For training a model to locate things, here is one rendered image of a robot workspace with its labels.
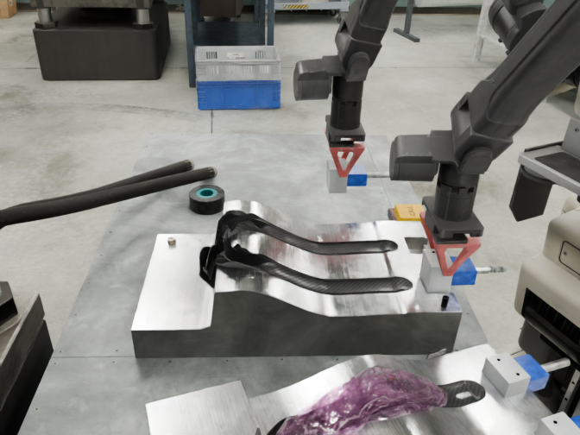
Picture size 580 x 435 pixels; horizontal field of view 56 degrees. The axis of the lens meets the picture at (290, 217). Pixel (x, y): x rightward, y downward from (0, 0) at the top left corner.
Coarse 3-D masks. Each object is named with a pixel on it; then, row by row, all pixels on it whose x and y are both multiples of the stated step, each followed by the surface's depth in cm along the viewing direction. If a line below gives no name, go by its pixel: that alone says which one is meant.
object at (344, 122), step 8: (336, 104) 101; (360, 104) 101; (336, 112) 101; (344, 112) 101; (352, 112) 101; (360, 112) 102; (328, 120) 106; (336, 120) 102; (344, 120) 101; (352, 120) 102; (360, 120) 104; (328, 128) 104; (336, 128) 103; (344, 128) 102; (352, 128) 102; (360, 128) 103; (336, 136) 101; (344, 136) 101; (352, 136) 101; (360, 136) 101
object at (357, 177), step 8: (328, 160) 110; (344, 160) 111; (328, 168) 109; (336, 168) 107; (344, 168) 107; (352, 168) 110; (360, 168) 110; (328, 176) 110; (336, 176) 108; (352, 176) 108; (360, 176) 108; (368, 176) 110; (376, 176) 110; (384, 176) 110; (328, 184) 110; (336, 184) 109; (344, 184) 109; (352, 184) 109; (360, 184) 109; (336, 192) 110; (344, 192) 110
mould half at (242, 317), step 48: (192, 240) 102; (240, 240) 90; (336, 240) 100; (144, 288) 90; (192, 288) 90; (240, 288) 79; (288, 288) 83; (144, 336) 83; (192, 336) 83; (240, 336) 84; (288, 336) 84; (336, 336) 84; (384, 336) 85; (432, 336) 85
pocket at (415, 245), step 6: (408, 240) 101; (414, 240) 101; (420, 240) 101; (426, 240) 100; (408, 246) 101; (414, 246) 101; (420, 246) 101; (426, 246) 100; (414, 252) 101; (420, 252) 101
